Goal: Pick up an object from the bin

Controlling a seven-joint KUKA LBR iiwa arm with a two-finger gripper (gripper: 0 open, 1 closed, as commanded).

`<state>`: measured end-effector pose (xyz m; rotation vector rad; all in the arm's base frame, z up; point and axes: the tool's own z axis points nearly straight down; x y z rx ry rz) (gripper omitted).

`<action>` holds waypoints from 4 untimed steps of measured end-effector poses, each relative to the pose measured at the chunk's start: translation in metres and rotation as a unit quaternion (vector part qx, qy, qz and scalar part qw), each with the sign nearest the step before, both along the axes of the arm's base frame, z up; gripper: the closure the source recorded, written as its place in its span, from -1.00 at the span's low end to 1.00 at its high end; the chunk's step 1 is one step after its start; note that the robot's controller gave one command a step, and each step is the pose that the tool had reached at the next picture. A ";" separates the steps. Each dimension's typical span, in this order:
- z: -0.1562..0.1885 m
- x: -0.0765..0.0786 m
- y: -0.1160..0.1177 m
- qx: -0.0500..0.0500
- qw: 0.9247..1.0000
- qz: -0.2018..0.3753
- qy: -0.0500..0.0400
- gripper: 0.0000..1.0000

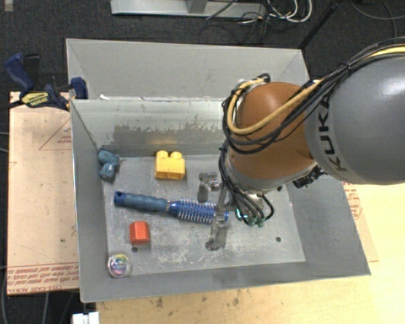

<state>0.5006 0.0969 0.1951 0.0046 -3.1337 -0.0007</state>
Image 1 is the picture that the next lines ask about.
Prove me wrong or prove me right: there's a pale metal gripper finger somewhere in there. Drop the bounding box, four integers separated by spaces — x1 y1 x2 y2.
196 171 221 203
205 212 231 252

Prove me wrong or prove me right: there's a yellow toy brick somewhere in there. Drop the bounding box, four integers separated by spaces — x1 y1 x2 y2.
153 150 186 181

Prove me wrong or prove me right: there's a grey metal bin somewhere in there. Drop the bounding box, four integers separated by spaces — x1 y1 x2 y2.
65 38 371 304

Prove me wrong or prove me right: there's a blue hairbrush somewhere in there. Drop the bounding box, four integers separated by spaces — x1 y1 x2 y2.
113 190 230 225

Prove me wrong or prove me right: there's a red block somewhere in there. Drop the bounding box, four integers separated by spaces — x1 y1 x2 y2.
128 220 152 246

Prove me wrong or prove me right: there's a blue toy animal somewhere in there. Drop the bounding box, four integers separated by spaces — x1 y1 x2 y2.
97 148 121 182

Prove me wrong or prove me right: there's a clear iridescent glass ball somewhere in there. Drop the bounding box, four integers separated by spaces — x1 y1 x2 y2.
107 251 134 279

